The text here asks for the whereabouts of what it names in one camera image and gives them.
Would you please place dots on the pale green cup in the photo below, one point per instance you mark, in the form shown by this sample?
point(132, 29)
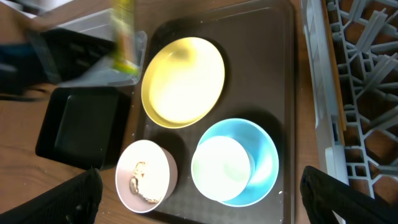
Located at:
point(221, 168)

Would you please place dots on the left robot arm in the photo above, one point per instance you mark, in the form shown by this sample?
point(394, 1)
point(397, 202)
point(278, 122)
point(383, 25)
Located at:
point(15, 62)

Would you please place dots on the white bowl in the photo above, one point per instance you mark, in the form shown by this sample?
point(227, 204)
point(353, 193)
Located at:
point(160, 159)

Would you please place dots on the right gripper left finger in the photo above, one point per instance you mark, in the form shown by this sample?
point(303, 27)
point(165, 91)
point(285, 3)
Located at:
point(74, 201)

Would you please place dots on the blue bowl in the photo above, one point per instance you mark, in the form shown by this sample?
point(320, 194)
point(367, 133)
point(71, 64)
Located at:
point(262, 149)

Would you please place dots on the yellow plate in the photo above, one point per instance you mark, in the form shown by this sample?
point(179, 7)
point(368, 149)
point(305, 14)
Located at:
point(183, 82)

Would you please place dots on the food scraps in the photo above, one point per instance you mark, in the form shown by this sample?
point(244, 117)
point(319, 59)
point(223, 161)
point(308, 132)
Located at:
point(144, 183)

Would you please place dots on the green snack wrapper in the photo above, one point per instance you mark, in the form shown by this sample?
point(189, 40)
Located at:
point(123, 21)

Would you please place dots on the clear plastic bin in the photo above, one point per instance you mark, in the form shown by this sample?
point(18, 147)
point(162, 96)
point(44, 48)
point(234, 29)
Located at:
point(103, 73)

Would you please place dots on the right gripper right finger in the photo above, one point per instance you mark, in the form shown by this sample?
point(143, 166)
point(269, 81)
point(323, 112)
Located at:
point(324, 197)

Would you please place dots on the black plastic bin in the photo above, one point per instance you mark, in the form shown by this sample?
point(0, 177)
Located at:
point(84, 127)

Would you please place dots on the grey dishwasher rack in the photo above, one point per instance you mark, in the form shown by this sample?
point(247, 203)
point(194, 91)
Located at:
point(352, 50)

